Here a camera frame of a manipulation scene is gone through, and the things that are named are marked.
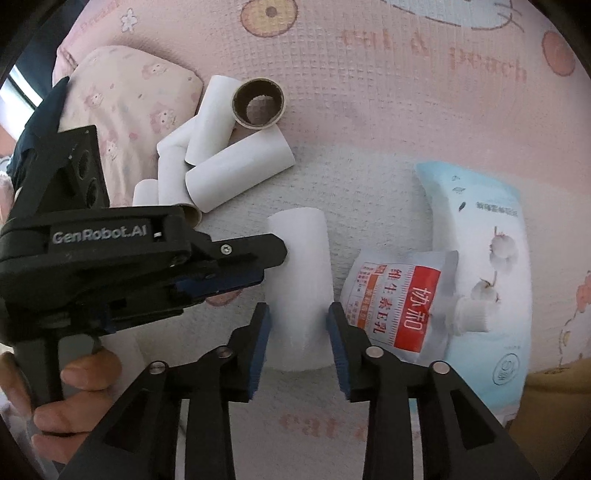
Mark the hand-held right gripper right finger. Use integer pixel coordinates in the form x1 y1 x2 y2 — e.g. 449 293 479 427
325 302 541 480

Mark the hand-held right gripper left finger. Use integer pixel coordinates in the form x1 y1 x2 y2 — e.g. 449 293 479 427
65 302 273 480

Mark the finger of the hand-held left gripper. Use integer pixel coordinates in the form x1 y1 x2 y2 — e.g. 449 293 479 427
98 287 205 335
178 233 288 306

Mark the white toilet paper roll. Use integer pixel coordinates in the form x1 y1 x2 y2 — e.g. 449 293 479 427
267 207 339 373

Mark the white cardboard tube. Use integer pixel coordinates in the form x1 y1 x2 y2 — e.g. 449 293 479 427
185 75 243 166
230 78 287 139
156 117 204 228
185 124 296 214
132 178 161 207

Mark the person's left hand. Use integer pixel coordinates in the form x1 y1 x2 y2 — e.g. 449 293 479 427
0 347 123 468

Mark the white spout pouch red label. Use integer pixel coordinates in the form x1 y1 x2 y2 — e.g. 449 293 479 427
341 249 504 366

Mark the dark blue cloth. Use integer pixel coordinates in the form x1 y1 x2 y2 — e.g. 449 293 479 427
8 76 71 186

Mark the pink cartoon print pillow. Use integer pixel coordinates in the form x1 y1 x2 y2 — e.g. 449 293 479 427
56 45 205 209

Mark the light blue tissue pack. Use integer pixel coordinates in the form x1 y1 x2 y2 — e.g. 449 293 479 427
414 160 535 420

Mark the pink printed blanket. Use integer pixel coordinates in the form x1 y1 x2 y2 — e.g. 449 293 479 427
51 0 591 480

